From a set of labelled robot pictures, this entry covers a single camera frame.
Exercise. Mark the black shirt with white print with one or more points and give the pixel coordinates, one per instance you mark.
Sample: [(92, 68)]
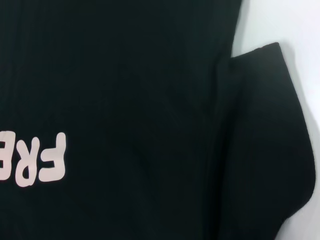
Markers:
[(150, 100)]

